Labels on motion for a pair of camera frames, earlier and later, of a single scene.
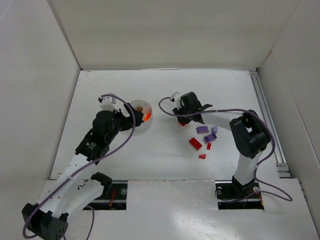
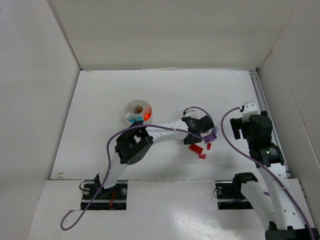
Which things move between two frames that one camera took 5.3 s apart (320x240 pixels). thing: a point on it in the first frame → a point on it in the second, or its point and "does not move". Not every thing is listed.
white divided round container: x=147 y=109 does not move
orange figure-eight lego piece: x=147 y=116 does not move
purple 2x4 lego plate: x=210 y=137 does not move
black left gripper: x=130 y=116 → x=206 y=123
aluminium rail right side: x=282 y=168 does not move
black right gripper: x=188 y=114 → x=237 y=124
